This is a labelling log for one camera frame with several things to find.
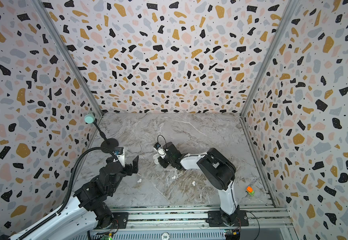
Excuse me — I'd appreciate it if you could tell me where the white earbud charging case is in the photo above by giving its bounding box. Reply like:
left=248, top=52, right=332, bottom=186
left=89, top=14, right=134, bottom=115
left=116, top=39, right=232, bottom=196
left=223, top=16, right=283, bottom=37
left=153, top=154, right=160, bottom=165

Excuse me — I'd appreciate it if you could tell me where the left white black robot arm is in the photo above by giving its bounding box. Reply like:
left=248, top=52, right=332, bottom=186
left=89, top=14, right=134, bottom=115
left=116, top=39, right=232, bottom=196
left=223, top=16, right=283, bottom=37
left=0, top=157, right=139, bottom=240

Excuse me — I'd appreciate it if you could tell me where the mint green microphone on stand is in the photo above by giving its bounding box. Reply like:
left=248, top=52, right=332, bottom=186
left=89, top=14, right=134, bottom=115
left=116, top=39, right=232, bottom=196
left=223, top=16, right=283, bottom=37
left=84, top=112, right=119, bottom=154

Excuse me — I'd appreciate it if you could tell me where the poker chip 500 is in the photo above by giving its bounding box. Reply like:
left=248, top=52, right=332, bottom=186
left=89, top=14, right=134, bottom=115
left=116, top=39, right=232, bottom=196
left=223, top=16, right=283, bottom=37
left=161, top=232, right=170, bottom=240

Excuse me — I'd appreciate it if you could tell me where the orange green connector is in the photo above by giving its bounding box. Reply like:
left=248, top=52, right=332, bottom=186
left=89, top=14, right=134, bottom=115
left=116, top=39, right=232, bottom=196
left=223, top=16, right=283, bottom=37
left=246, top=186, right=255, bottom=196

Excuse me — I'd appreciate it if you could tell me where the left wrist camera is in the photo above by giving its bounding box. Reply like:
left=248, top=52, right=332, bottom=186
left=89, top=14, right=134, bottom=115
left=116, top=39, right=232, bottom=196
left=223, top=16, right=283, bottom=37
left=114, top=146, right=126, bottom=167

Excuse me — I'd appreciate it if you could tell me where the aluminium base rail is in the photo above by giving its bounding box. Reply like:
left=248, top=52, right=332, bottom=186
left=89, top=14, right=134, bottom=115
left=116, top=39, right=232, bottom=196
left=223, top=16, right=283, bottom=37
left=37, top=205, right=297, bottom=240

